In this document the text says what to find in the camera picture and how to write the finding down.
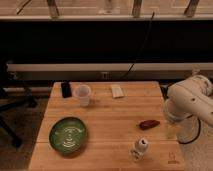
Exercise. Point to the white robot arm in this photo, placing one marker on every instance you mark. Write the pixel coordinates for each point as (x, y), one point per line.
(190, 97)

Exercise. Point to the small white bottle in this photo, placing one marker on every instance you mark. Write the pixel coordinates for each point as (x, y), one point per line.
(139, 148)

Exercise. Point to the white rectangular block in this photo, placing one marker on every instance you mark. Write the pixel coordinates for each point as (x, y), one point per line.
(116, 91)

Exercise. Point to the translucent plastic cup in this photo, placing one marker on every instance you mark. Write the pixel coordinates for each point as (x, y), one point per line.
(83, 94)

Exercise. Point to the black smartphone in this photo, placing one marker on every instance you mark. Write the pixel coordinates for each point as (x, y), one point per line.
(66, 90)

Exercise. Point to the green ceramic plate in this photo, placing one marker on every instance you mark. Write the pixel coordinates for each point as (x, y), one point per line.
(68, 135)

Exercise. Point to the white wall outlet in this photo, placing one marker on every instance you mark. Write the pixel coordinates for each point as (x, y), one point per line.
(105, 75)

